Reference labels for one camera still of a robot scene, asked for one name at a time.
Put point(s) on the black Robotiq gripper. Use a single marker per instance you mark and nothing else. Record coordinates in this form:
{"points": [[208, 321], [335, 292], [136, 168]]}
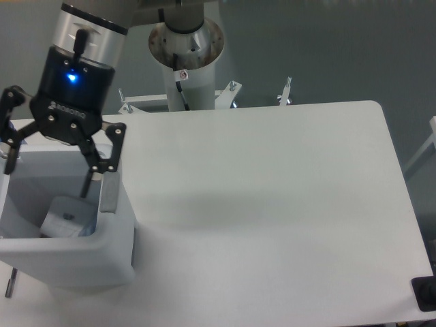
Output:
{"points": [[71, 92]]}

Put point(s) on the black table clamp mount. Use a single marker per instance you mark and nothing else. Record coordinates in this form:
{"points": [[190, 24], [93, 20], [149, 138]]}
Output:
{"points": [[424, 290]]}

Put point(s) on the crushed clear plastic bottle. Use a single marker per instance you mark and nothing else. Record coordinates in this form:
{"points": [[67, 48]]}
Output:
{"points": [[88, 229]]}

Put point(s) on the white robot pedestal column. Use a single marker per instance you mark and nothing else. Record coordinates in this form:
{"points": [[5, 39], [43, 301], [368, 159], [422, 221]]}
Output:
{"points": [[188, 62]]}

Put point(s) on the white frame at right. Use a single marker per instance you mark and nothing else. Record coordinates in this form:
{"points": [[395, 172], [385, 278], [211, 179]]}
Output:
{"points": [[422, 155]]}

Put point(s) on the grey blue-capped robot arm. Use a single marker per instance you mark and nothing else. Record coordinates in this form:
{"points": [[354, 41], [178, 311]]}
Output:
{"points": [[96, 31]]}

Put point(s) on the white plastic trash can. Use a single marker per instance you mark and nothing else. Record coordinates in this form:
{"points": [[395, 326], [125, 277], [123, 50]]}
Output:
{"points": [[43, 172]]}

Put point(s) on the blue-labelled water bottle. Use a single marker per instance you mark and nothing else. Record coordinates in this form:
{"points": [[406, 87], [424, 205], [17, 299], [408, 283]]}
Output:
{"points": [[12, 127]]}

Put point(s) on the dark metal tool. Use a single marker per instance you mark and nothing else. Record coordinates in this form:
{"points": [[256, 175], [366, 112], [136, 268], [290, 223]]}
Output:
{"points": [[11, 283]]}

